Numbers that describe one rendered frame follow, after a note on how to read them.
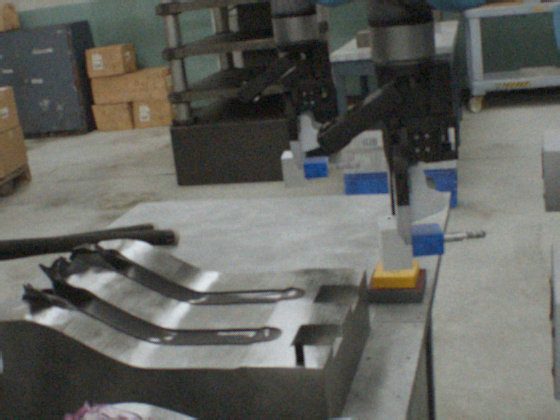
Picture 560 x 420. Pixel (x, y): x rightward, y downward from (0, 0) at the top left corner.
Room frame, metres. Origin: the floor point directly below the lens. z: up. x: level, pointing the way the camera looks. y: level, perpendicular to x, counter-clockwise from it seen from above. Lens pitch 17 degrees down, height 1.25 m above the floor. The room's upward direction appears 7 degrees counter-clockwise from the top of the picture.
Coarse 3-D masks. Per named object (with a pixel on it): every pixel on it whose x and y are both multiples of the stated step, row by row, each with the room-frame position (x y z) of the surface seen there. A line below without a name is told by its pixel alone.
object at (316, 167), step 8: (288, 152) 1.32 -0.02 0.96; (288, 160) 1.28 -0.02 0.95; (304, 160) 1.30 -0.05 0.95; (312, 160) 1.30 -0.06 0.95; (320, 160) 1.29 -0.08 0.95; (288, 168) 1.28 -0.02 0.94; (296, 168) 1.28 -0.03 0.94; (304, 168) 1.28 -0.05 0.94; (312, 168) 1.28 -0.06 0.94; (320, 168) 1.28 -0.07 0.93; (328, 168) 1.29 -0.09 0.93; (336, 168) 1.29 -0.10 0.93; (344, 168) 1.29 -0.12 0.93; (352, 168) 1.29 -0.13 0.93; (288, 176) 1.28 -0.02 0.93; (296, 176) 1.28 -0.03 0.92; (304, 176) 1.28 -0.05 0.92; (312, 176) 1.28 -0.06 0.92; (320, 176) 1.28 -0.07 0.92; (288, 184) 1.28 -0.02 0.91; (296, 184) 1.28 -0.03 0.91; (304, 184) 1.28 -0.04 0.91
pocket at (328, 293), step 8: (320, 288) 0.86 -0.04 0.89; (328, 288) 0.87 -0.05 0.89; (336, 288) 0.87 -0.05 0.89; (344, 288) 0.86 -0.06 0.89; (352, 288) 0.86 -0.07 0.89; (320, 296) 0.86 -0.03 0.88; (328, 296) 0.87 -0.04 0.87; (336, 296) 0.87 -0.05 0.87; (344, 296) 0.87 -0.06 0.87; (352, 296) 0.86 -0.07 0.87; (352, 304) 0.84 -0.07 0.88; (352, 312) 0.82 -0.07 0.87
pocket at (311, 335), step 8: (304, 328) 0.77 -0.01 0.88; (312, 328) 0.77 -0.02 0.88; (320, 328) 0.76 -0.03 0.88; (328, 328) 0.76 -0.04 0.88; (336, 328) 0.76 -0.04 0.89; (296, 336) 0.75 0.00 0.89; (304, 336) 0.77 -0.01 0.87; (312, 336) 0.77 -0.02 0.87; (320, 336) 0.76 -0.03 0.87; (328, 336) 0.76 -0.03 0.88; (336, 336) 0.76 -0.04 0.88; (304, 344) 0.77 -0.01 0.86; (312, 344) 0.77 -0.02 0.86; (320, 344) 0.76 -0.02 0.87; (328, 344) 0.76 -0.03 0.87; (336, 344) 0.74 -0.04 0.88
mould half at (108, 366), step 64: (128, 256) 0.95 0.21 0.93; (0, 320) 0.77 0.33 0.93; (64, 320) 0.77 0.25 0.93; (192, 320) 0.83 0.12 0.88; (256, 320) 0.80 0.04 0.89; (320, 320) 0.77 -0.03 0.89; (0, 384) 0.78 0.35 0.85; (64, 384) 0.75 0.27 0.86; (128, 384) 0.73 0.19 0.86; (192, 384) 0.71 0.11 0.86; (256, 384) 0.69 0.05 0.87; (320, 384) 0.67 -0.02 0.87
